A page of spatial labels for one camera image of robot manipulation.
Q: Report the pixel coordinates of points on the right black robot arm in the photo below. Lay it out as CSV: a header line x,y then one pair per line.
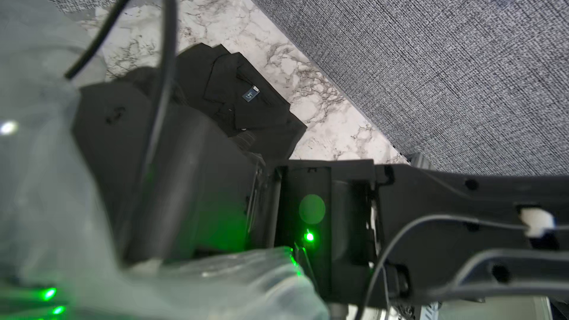
x,y
360,231

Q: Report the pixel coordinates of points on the clear plastic vacuum bag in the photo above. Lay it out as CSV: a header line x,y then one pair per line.
x,y
58,259

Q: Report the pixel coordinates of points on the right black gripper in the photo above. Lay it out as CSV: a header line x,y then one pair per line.
x,y
199,194

